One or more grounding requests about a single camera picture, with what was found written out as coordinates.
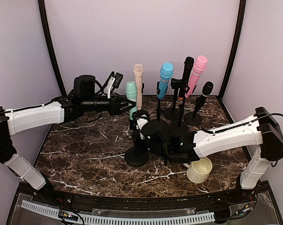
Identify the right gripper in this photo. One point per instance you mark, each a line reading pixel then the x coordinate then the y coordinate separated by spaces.
pixel 140 151

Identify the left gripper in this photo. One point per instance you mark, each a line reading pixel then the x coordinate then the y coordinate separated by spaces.
pixel 116 101

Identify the black stand of green microphone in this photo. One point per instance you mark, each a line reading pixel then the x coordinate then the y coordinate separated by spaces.
pixel 131 158

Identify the mint green microphone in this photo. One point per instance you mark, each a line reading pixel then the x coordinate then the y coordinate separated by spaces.
pixel 131 94

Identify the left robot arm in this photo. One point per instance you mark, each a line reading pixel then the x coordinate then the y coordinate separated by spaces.
pixel 88 95

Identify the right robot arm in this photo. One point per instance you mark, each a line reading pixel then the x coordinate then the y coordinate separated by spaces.
pixel 260 129

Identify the black stand of blue microphone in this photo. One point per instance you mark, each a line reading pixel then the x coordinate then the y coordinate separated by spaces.
pixel 158 120

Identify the beige microphone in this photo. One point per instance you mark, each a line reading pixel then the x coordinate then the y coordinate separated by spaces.
pixel 138 73

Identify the black stand of tall microphone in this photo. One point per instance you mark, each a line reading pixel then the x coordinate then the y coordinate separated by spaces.
pixel 179 127

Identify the black stand of pink microphone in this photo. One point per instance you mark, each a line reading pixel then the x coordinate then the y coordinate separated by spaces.
pixel 172 114

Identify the blue microphone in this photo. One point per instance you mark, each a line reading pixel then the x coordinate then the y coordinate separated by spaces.
pixel 166 73

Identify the black stand of small microphone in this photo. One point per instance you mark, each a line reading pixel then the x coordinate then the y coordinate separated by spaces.
pixel 193 118

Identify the tall black microphone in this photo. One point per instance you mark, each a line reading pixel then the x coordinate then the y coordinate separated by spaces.
pixel 187 70

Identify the small black microphone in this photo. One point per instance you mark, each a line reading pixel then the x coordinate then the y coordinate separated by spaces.
pixel 206 91

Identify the pink microphone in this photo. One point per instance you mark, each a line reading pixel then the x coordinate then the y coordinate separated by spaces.
pixel 199 67

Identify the cream ribbed mug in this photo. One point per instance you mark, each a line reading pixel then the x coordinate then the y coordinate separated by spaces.
pixel 198 171

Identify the white cable duct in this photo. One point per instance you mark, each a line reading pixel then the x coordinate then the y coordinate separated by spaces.
pixel 87 219

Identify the black front rail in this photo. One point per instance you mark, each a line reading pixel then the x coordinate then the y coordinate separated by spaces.
pixel 214 201

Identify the black right corner post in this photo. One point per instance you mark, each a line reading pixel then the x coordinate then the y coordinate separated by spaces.
pixel 234 47

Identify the black corner post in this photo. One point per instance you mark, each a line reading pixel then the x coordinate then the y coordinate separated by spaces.
pixel 234 47
pixel 50 46

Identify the black left corner post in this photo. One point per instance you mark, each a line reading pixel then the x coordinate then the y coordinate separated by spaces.
pixel 50 46

